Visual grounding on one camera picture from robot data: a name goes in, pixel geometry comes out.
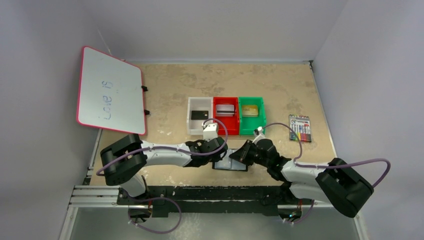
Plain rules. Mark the aluminium rail frame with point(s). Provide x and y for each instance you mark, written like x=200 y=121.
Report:
x=93 y=213

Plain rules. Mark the black credit card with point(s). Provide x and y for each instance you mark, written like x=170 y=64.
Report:
x=199 y=115

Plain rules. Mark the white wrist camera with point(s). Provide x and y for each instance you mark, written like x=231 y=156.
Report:
x=258 y=134
x=210 y=131

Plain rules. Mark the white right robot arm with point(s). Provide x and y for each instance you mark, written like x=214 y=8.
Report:
x=331 y=182

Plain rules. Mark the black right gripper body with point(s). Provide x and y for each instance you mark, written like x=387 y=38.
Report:
x=249 y=150

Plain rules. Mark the green plastic bin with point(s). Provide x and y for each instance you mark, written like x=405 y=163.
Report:
x=249 y=124

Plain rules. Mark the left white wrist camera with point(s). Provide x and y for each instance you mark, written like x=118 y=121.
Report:
x=210 y=131

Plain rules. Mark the black leather card holder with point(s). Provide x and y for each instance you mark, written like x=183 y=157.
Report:
x=229 y=164

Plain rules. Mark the red plastic bin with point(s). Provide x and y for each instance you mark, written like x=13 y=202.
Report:
x=232 y=123

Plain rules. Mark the white plastic bin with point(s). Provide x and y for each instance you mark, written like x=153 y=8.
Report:
x=194 y=127

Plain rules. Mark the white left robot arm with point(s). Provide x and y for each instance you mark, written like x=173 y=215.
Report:
x=122 y=160

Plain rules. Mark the pink framed whiteboard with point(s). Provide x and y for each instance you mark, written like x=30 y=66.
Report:
x=110 y=93

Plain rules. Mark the white credit card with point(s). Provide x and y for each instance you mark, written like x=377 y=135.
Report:
x=224 y=110

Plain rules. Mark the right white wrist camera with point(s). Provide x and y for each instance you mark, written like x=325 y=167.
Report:
x=258 y=134

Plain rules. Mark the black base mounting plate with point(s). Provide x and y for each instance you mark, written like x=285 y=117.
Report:
x=268 y=201

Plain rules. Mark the pack of coloured markers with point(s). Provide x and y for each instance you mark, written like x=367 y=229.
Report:
x=301 y=126

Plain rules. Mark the gold credit card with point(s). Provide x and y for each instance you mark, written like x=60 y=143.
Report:
x=249 y=110

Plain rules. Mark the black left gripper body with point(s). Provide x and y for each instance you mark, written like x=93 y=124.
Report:
x=220 y=149

